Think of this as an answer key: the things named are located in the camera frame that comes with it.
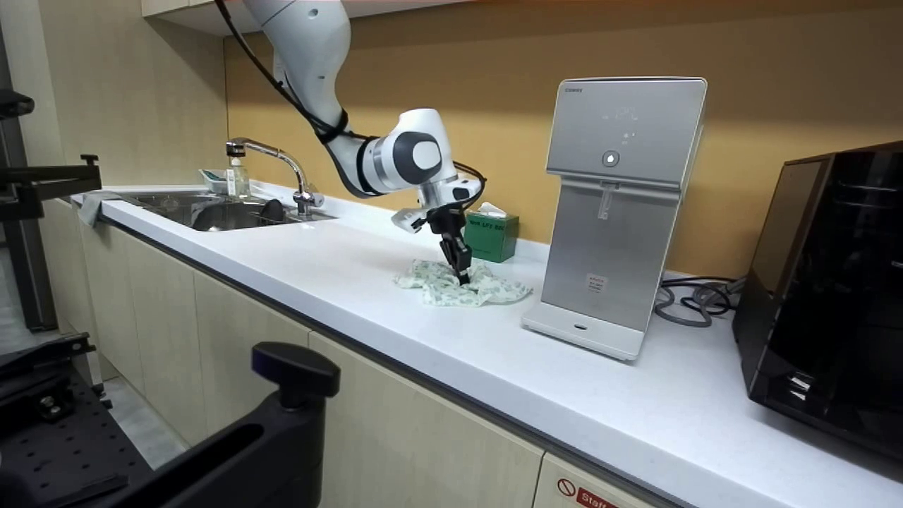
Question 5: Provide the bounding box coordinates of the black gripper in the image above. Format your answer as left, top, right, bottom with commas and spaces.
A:
427, 202, 474, 289

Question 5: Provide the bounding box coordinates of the white towel green floral print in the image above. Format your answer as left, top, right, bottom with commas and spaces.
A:
392, 258, 536, 310

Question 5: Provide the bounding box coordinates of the green tissue box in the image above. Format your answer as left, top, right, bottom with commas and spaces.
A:
464, 203, 523, 266

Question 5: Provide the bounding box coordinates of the silver water dispenser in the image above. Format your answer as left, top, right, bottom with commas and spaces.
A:
519, 76, 711, 367

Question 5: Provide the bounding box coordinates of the chrome sink faucet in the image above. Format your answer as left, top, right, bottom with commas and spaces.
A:
224, 135, 326, 217

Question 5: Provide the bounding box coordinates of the clear soap bottle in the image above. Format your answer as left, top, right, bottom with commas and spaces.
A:
224, 152, 255, 202

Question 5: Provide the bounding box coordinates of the stainless steel sink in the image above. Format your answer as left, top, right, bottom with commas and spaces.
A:
120, 190, 334, 235

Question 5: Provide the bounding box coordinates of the beige cabinet door red sticker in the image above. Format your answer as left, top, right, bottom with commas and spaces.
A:
527, 448, 660, 508

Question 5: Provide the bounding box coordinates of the black equipment with round knob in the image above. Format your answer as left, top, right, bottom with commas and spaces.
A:
0, 330, 341, 508

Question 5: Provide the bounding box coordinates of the grey rag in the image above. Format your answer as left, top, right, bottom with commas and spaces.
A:
74, 190, 107, 230

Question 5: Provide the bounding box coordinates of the black microwave oven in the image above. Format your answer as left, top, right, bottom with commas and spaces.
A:
732, 139, 903, 465

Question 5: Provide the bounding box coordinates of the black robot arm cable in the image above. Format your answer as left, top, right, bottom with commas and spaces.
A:
211, 0, 354, 146

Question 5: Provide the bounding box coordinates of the black power cable bundle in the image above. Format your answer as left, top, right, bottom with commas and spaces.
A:
653, 275, 747, 330

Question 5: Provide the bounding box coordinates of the black camera stand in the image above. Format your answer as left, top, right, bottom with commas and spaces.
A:
0, 38, 104, 337

